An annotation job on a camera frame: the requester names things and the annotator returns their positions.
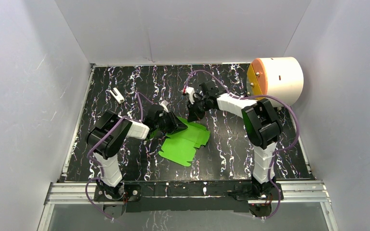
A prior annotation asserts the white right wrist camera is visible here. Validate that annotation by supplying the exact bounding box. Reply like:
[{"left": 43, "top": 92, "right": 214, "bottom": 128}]
[{"left": 183, "top": 86, "right": 195, "bottom": 104}]

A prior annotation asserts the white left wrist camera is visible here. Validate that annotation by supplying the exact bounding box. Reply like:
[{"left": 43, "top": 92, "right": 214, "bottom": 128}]
[{"left": 159, "top": 100, "right": 169, "bottom": 113}]

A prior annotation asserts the white cylinder with coloured face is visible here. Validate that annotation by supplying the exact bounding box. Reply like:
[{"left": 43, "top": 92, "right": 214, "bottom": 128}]
[{"left": 246, "top": 57, "right": 304, "bottom": 106}]

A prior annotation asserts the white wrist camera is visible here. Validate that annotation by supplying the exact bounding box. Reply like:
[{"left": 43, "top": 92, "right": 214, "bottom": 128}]
[
  {"left": 183, "top": 86, "right": 195, "bottom": 104},
  {"left": 159, "top": 100, "right": 169, "bottom": 113}
]

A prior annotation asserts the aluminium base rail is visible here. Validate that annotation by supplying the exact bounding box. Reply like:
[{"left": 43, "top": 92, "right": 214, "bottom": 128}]
[{"left": 45, "top": 180, "right": 330, "bottom": 205}]

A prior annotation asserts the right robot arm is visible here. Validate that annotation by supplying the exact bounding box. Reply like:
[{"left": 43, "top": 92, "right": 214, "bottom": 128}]
[{"left": 183, "top": 81, "right": 282, "bottom": 199}]

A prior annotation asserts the small white plastic clip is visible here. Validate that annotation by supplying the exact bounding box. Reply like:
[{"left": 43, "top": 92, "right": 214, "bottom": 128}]
[{"left": 110, "top": 88, "right": 125, "bottom": 104}]

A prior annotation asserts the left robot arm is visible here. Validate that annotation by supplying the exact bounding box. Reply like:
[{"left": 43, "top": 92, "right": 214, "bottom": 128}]
[{"left": 86, "top": 104, "right": 187, "bottom": 200}]

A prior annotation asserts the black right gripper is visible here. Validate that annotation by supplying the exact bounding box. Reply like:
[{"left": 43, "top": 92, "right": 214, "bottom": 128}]
[{"left": 186, "top": 97, "right": 210, "bottom": 123}]

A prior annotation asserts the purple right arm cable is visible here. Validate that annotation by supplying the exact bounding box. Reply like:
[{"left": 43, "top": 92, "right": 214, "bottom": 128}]
[{"left": 185, "top": 69, "right": 300, "bottom": 220}]

